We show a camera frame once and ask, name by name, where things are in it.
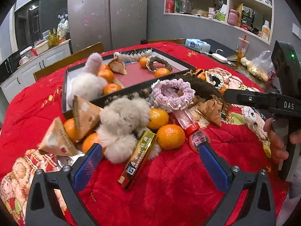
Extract person right hand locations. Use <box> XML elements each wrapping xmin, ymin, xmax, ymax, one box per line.
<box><xmin>263</xmin><ymin>118</ymin><xmax>301</xmax><ymax>163</ymax></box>

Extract black white scrunchie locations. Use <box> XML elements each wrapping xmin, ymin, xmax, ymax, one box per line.
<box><xmin>205</xmin><ymin>71</ymin><xmax>223</xmax><ymax>90</ymax></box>

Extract gold bar snack pack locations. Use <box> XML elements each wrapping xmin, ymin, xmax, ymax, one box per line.
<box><xmin>118</xmin><ymin>130</ymin><xmax>157</xmax><ymax>188</ymax></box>

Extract round portrait badge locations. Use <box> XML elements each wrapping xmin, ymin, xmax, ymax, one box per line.
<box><xmin>189</xmin><ymin>130</ymin><xmax>210</xmax><ymax>153</ymax></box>

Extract wooden bead bracelet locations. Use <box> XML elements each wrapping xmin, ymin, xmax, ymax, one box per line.
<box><xmin>104</xmin><ymin>87</ymin><xmax>154</xmax><ymax>105</ymax></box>

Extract black shallow box tray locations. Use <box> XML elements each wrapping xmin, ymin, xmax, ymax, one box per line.
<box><xmin>62</xmin><ymin>47</ymin><xmax>195</xmax><ymax>119</ymax></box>

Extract beige fluffy plush toy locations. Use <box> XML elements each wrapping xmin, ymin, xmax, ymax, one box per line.
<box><xmin>96</xmin><ymin>98</ymin><xmax>151</xmax><ymax>164</ymax></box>

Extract silver double door refrigerator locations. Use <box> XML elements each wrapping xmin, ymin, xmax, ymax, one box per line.
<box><xmin>67</xmin><ymin>0</ymin><xmax>147</xmax><ymax>52</ymax></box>

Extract black laptop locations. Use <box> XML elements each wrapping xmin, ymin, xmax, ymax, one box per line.
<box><xmin>202</xmin><ymin>39</ymin><xmax>237</xmax><ymax>58</ymax></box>

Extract blue tissue pack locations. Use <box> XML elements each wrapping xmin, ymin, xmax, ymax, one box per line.
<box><xmin>185</xmin><ymin>38</ymin><xmax>211</xmax><ymax>53</ymax></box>

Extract white kitchen cabinet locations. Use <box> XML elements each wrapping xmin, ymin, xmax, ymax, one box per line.
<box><xmin>1</xmin><ymin>39</ymin><xmax>72</xmax><ymax>103</ymax></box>

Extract wooden chair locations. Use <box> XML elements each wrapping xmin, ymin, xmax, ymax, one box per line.
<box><xmin>140</xmin><ymin>38</ymin><xmax>186</xmax><ymax>45</ymax></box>
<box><xmin>33</xmin><ymin>42</ymin><xmax>104</xmax><ymax>82</ymax></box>

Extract white fuzzy hair clip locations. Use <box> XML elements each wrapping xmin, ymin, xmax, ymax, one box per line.
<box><xmin>113</xmin><ymin>50</ymin><xmax>153</xmax><ymax>63</ymax></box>

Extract white power adapter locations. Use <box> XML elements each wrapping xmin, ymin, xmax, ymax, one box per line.
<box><xmin>212</xmin><ymin>53</ymin><xmax>228</xmax><ymax>63</ymax></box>

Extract triangular brown snack packet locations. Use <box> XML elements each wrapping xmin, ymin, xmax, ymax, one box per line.
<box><xmin>37</xmin><ymin>117</ymin><xmax>78</xmax><ymax>157</ymax></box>

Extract white fluffy plush clip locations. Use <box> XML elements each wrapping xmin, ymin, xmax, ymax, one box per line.
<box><xmin>66</xmin><ymin>53</ymin><xmax>108</xmax><ymax>107</ymax></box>

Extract clear plastic bag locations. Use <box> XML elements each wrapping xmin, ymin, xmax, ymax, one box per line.
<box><xmin>247</xmin><ymin>50</ymin><xmax>276</xmax><ymax>84</ymax></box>

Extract brown fuzzy hair clip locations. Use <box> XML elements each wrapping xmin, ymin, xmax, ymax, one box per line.
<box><xmin>174</xmin><ymin>73</ymin><xmax>223</xmax><ymax>101</ymax></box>

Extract olive brown scrunchie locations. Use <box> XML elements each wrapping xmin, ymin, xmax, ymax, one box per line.
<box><xmin>146</xmin><ymin>56</ymin><xmax>173</xmax><ymax>73</ymax></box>

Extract orange mandarin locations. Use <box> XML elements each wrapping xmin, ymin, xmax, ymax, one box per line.
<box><xmin>139</xmin><ymin>57</ymin><xmax>148</xmax><ymax>68</ymax></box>
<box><xmin>98</xmin><ymin>69</ymin><xmax>115</xmax><ymax>83</ymax></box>
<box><xmin>82</xmin><ymin>133</ymin><xmax>103</xmax><ymax>153</ymax></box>
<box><xmin>103</xmin><ymin>83</ymin><xmax>122</xmax><ymax>95</ymax></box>
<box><xmin>63</xmin><ymin>118</ymin><xmax>80</xmax><ymax>143</ymax></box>
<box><xmin>147</xmin><ymin>108</ymin><xmax>169</xmax><ymax>130</ymax></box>
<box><xmin>157</xmin><ymin>124</ymin><xmax>185</xmax><ymax>150</ymax></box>
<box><xmin>154</xmin><ymin>68</ymin><xmax>171</xmax><ymax>78</ymax></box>

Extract bubble tea cup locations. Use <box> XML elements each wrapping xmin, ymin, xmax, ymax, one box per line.
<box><xmin>236</xmin><ymin>35</ymin><xmax>249</xmax><ymax>63</ymax></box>

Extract red quilted table cloth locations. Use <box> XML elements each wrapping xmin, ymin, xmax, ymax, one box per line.
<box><xmin>0</xmin><ymin>41</ymin><xmax>290</xmax><ymax>226</ymax></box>

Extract black microwave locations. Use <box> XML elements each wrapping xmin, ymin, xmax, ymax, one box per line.
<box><xmin>0</xmin><ymin>51</ymin><xmax>21</xmax><ymax>83</ymax></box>

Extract pink crochet scrunchie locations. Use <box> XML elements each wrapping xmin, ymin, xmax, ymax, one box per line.
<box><xmin>148</xmin><ymin>78</ymin><xmax>195</xmax><ymax>113</ymax></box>

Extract white wall shelf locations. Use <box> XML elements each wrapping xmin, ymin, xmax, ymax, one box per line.
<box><xmin>163</xmin><ymin>0</ymin><xmax>275</xmax><ymax>45</ymax></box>

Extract pink clear bottle red cap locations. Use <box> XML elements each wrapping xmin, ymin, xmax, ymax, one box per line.
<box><xmin>172</xmin><ymin>108</ymin><xmax>200</xmax><ymax>136</ymax></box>

